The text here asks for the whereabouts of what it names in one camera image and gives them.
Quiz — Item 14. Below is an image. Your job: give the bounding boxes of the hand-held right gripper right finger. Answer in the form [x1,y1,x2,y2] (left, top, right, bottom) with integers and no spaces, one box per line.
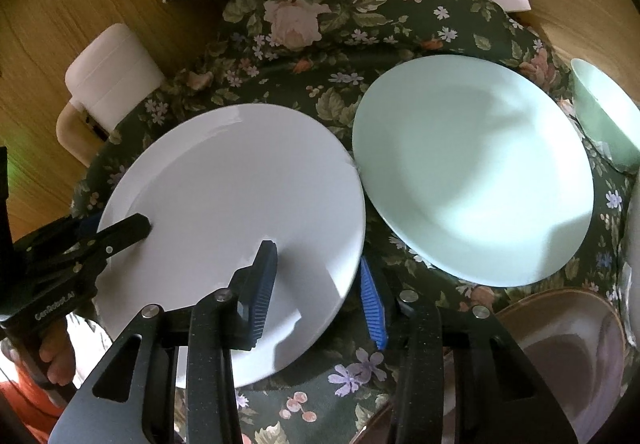
[360,256,581,444]

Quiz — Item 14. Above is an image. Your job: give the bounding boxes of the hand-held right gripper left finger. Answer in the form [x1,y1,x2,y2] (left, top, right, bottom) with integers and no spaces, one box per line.
[55,240,279,444]

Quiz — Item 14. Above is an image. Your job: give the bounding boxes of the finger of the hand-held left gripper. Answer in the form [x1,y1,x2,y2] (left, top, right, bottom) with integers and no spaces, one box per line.
[75,213,152,271]
[12,218,100,256]

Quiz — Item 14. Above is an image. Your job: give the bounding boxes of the white plate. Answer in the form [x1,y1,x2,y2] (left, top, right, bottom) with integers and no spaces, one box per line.
[96,104,367,387]

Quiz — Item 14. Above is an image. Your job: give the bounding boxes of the pink plate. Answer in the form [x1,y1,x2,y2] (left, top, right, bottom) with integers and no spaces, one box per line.
[350,288,632,444]

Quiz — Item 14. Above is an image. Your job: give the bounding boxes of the light green bowl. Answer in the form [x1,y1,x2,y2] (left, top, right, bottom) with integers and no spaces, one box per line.
[570,58,640,172]

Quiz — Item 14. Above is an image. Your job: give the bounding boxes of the person's left hand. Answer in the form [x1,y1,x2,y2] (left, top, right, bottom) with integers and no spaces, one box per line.
[39,318,77,386]

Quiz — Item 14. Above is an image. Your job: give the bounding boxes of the orange clothing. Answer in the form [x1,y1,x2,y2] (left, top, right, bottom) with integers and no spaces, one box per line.
[0,369,66,427]

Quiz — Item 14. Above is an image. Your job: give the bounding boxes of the light green plate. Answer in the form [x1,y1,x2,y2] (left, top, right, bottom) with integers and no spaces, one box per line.
[351,55,594,287]

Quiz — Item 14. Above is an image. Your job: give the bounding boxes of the floral green tablecloth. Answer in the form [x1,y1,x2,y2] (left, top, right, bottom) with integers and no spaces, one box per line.
[70,0,640,444]

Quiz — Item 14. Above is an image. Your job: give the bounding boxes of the white jug with beige handle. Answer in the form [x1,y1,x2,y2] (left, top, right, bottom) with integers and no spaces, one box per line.
[56,23,165,167]

